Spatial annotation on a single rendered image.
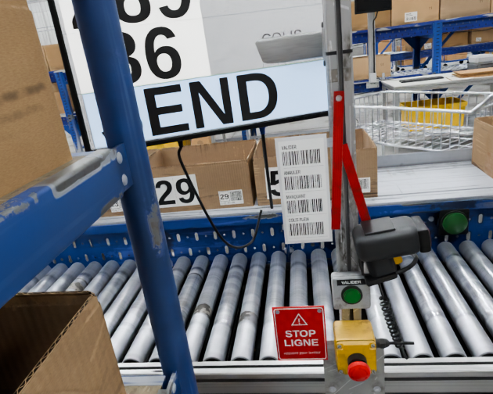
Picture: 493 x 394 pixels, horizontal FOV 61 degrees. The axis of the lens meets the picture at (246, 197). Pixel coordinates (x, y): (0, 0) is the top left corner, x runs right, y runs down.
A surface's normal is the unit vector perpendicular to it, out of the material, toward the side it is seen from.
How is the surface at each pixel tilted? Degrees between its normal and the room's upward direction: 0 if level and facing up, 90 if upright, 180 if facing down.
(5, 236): 90
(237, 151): 90
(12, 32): 90
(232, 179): 90
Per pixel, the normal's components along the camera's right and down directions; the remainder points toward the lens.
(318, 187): -0.11, 0.36
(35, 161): 0.98, -0.07
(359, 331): -0.12, -0.93
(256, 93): 0.22, 0.25
